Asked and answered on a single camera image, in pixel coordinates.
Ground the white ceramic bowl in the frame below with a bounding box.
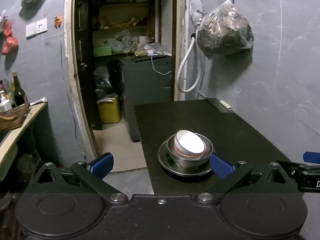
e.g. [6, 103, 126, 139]
[174, 130, 206, 159]

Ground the deep steel bowl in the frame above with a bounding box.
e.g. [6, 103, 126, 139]
[164, 130, 215, 168]

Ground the steel plate with sticker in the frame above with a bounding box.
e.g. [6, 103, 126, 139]
[157, 137, 215, 177]

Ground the yellow canister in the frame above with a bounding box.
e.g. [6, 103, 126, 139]
[97, 94, 121, 124]

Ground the side counter shelf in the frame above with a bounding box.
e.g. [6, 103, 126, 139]
[0, 102, 47, 165]

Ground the wooden basket tray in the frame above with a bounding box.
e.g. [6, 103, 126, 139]
[0, 103, 30, 133]

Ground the dark glass bottle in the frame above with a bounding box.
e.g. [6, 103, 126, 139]
[12, 72, 28, 106]

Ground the dark grey cabinet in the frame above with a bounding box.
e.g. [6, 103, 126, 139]
[121, 55, 171, 142]

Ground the white pump bottle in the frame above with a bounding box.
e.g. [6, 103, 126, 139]
[0, 90, 12, 113]

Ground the green box on shelf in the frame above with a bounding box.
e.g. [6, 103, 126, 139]
[94, 46, 112, 57]

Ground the hanging plastic bag of herbs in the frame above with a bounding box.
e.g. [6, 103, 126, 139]
[196, 0, 254, 59]

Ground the cleaver with cream handle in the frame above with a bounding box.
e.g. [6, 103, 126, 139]
[205, 97, 233, 113]

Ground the white flexible hose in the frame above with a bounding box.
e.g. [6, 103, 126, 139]
[176, 32, 203, 94]

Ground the red plastic bag on wall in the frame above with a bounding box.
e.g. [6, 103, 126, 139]
[2, 21, 18, 55]

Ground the white wall switch plate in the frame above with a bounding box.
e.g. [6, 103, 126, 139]
[25, 18, 48, 38]

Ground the orange wall hook ornament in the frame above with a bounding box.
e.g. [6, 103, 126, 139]
[54, 15, 62, 29]

